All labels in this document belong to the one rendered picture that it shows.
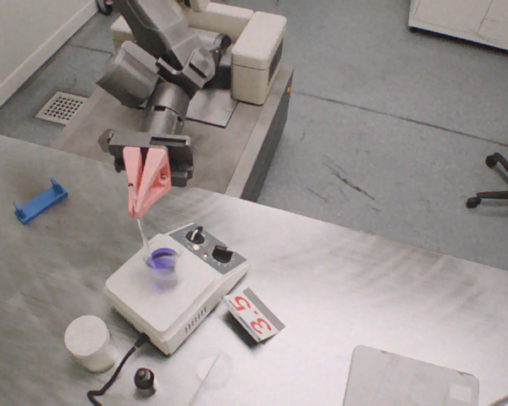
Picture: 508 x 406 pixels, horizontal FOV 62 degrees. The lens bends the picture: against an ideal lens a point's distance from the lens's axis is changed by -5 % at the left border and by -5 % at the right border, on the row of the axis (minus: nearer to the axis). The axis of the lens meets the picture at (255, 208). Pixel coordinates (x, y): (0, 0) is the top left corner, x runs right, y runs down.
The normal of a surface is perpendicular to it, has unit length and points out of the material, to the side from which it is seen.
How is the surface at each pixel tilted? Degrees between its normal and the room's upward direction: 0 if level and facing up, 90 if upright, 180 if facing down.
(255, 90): 90
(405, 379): 0
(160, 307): 0
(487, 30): 90
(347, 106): 0
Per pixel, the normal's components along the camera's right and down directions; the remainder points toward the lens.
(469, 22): -0.29, 0.75
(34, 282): 0.05, -0.61
